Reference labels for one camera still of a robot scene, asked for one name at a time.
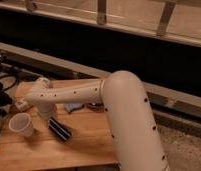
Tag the black bowl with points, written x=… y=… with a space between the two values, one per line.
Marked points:
x=95 y=106

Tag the black striped eraser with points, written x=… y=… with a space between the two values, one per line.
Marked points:
x=58 y=129

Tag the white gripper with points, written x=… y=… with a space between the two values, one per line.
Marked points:
x=46 y=116

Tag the blue cloth piece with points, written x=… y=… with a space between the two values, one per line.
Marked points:
x=70 y=107

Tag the translucent plastic cup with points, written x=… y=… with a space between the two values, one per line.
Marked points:
x=21 y=123

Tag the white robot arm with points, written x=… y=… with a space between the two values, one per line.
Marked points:
x=137 y=142

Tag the metal railing bracket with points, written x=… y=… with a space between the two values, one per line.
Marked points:
x=30 y=5
x=101 y=12
x=165 y=17

